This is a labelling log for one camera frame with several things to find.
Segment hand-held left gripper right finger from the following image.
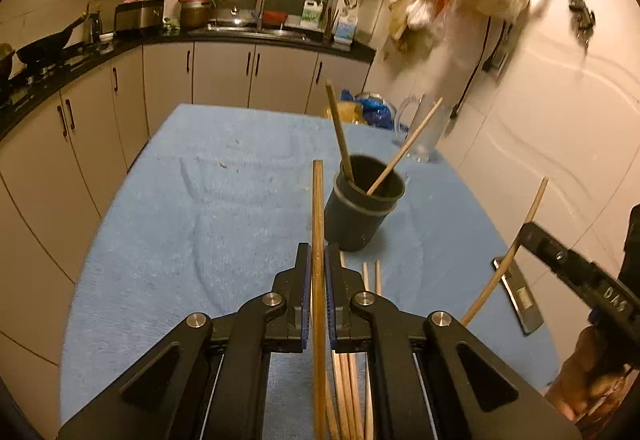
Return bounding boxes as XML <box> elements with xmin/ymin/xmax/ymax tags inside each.
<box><xmin>324</xmin><ymin>242</ymin><xmax>583</xmax><ymax>440</ymax></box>

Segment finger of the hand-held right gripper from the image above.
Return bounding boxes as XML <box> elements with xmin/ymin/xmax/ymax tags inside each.
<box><xmin>519</xmin><ymin>221</ymin><xmax>638</xmax><ymax>321</ymax></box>

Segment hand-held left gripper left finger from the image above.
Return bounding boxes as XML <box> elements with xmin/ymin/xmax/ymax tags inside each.
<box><xmin>56</xmin><ymin>242</ymin><xmax>313</xmax><ymax>440</ymax></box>

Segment wooden chopstick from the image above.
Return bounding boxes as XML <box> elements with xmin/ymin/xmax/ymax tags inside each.
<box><xmin>366</xmin><ymin>97</ymin><xmax>444</xmax><ymax>195</ymax></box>
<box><xmin>460</xmin><ymin>177</ymin><xmax>549</xmax><ymax>327</ymax></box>
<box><xmin>311</xmin><ymin>160</ymin><xmax>327</xmax><ymax>440</ymax></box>
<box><xmin>325</xmin><ymin>80</ymin><xmax>356</xmax><ymax>184</ymax></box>

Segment dark grey utensil cup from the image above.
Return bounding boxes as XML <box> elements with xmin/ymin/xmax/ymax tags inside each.
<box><xmin>324</xmin><ymin>154</ymin><xmax>406</xmax><ymax>253</ymax></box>

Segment bunch of wooden chopsticks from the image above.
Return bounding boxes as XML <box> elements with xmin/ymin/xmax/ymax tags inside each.
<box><xmin>325</xmin><ymin>251</ymin><xmax>383</xmax><ymax>440</ymax></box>

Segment person's right hand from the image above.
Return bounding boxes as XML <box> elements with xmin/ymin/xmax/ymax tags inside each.
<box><xmin>547</xmin><ymin>325</ymin><xmax>631</xmax><ymax>423</ymax></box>

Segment silver flat rectangular device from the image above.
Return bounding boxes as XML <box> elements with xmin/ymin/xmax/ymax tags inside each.
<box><xmin>492</xmin><ymin>257</ymin><xmax>545</xmax><ymax>336</ymax></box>

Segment blue towel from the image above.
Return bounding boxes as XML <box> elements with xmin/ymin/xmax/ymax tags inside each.
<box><xmin>59</xmin><ymin>104</ymin><xmax>561</xmax><ymax>440</ymax></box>

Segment yellow plastic bag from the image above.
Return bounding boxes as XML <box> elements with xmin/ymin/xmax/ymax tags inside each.
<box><xmin>334</xmin><ymin>100</ymin><xmax>364</xmax><ymax>125</ymax></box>

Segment clear glass mug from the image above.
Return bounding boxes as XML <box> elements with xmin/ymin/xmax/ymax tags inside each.
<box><xmin>393</xmin><ymin>92</ymin><xmax>451</xmax><ymax>164</ymax></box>

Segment blue plastic bag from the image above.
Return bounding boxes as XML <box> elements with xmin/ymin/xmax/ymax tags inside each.
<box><xmin>341</xmin><ymin>90</ymin><xmax>394</xmax><ymax>129</ymax></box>

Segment white base cabinets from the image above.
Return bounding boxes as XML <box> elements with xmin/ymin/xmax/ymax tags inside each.
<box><xmin>0</xmin><ymin>40</ymin><xmax>373</xmax><ymax>421</ymax></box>

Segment steel sink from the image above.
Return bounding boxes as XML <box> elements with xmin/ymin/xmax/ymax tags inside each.
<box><xmin>205</xmin><ymin>22</ymin><xmax>308</xmax><ymax>41</ymax></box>

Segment blue label detergent bottle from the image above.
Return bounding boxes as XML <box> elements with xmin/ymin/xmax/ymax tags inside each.
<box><xmin>334</xmin><ymin>10</ymin><xmax>358</xmax><ymax>44</ymax></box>

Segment beige plastic bag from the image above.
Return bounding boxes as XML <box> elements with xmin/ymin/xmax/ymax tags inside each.
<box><xmin>389</xmin><ymin>0</ymin><xmax>432</xmax><ymax>56</ymax></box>

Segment green label detergent bottle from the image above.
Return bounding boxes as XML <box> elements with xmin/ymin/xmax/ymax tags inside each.
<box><xmin>300</xmin><ymin>0</ymin><xmax>323</xmax><ymax>30</ymax></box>

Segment white plastic bag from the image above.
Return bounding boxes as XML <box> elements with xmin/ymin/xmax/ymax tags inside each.
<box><xmin>405</xmin><ymin>0</ymin><xmax>442</xmax><ymax>31</ymax></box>

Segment glass pot lid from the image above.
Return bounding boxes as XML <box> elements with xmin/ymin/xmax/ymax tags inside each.
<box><xmin>212</xmin><ymin>6</ymin><xmax>256</xmax><ymax>28</ymax></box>

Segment black kitchen countertop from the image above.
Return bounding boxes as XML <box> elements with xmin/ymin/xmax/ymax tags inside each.
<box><xmin>0</xmin><ymin>27</ymin><xmax>377</xmax><ymax>141</ymax></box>

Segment silver black kitchen appliance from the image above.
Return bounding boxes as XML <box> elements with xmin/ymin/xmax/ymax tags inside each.
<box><xmin>114</xmin><ymin>0</ymin><xmax>166</xmax><ymax>40</ymax></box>

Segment steel kettle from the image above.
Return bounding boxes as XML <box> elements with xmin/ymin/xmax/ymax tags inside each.
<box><xmin>82</xmin><ymin>12</ymin><xmax>103</xmax><ymax>45</ymax></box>

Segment black wok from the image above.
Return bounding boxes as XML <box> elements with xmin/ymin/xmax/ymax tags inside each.
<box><xmin>15</xmin><ymin>14</ymin><xmax>86</xmax><ymax>65</ymax></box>

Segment black power cable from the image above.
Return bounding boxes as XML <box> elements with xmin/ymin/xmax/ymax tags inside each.
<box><xmin>450</xmin><ymin>17</ymin><xmax>494</xmax><ymax>121</ymax></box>

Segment wall socket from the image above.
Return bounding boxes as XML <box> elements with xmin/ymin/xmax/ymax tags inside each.
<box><xmin>481</xmin><ymin>22</ymin><xmax>517</xmax><ymax>79</ymax></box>

